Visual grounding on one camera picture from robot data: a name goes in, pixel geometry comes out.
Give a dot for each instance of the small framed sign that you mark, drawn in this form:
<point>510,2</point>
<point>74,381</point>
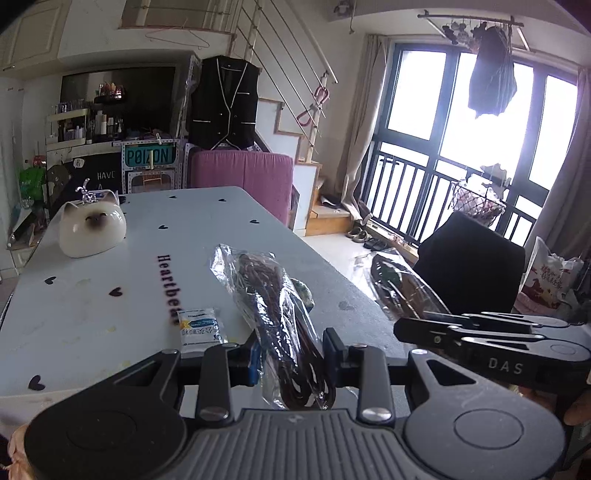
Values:
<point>150,181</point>

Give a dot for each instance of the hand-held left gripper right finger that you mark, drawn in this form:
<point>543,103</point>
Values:
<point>331,353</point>

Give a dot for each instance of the dark hanging garment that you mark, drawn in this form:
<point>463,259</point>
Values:
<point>491,78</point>

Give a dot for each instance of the small white blue packet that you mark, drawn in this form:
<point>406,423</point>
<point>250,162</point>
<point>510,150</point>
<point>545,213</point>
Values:
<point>198,327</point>

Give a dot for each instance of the black fabric chair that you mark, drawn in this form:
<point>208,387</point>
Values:
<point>471,267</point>

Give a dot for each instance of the pink cushioned chair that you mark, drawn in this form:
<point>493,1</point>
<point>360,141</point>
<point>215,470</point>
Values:
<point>244,180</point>

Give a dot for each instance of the black vest with white trim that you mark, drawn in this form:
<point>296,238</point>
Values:
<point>226,101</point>

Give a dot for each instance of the loft balcony railing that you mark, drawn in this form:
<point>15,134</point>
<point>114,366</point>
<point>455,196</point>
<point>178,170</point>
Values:
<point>184,10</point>

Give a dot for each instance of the black chalkboard sign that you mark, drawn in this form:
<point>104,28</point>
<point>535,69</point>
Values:
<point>92,177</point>

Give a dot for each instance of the wooden staircase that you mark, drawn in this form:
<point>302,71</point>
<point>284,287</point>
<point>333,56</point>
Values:
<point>323,217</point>

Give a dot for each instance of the white red printed gift bag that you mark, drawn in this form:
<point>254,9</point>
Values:
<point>549,277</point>

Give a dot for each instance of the brown patterned plastic bag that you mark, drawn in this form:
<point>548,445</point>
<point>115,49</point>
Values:
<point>401,290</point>

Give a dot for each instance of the dark slippers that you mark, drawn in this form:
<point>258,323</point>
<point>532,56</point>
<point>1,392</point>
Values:
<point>376,243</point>

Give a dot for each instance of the pink hook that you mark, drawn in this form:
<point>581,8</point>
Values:
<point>321,94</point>
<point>304,118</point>

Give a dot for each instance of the cream cabinet door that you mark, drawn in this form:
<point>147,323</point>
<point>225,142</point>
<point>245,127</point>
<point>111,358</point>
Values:
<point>30,32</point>

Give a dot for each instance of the teal sign plate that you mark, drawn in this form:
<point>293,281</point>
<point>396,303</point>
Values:
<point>148,156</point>

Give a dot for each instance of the silver metal ornament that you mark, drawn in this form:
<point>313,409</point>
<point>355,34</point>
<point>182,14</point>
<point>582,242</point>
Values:
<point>85,194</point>

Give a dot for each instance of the white cat-shaped ceramic container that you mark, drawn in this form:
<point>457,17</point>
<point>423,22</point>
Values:
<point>92,228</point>

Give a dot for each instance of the beige curtain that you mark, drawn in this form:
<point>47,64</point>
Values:
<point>364,124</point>
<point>565,175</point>

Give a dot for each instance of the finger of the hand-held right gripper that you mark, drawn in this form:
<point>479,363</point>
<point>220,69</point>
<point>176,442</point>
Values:
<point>425,334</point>
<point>508,319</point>

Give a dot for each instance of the ceiling clothes drying rack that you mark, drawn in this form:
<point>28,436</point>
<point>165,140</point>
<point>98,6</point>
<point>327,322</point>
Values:
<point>471,23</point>

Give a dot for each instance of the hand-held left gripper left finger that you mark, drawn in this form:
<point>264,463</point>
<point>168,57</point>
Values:
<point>251,364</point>

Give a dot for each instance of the white shelf rack with bottles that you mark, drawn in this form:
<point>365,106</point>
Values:
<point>69,124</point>

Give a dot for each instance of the black balcony railing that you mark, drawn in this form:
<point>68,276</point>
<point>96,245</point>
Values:
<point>415,184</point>

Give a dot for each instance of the beige sandals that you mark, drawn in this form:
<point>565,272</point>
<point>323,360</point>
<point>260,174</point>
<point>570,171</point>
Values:
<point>358,233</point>

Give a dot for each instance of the green plastic bag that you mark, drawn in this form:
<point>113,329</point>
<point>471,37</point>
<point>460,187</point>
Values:
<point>30,182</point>

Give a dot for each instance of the peach scrunchie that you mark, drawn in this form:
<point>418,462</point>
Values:
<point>16,443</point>

